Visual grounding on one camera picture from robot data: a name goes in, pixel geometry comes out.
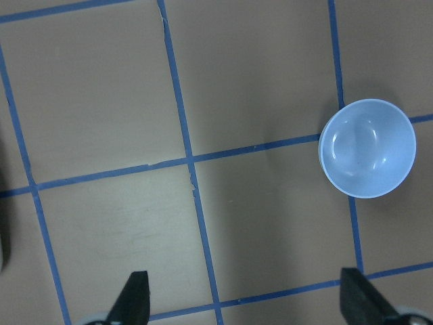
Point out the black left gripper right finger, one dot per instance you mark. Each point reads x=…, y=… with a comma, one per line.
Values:
x=362, y=303

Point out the blue bowl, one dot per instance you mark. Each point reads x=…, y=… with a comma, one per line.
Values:
x=368, y=148

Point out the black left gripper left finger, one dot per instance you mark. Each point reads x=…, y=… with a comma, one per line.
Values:
x=133, y=303

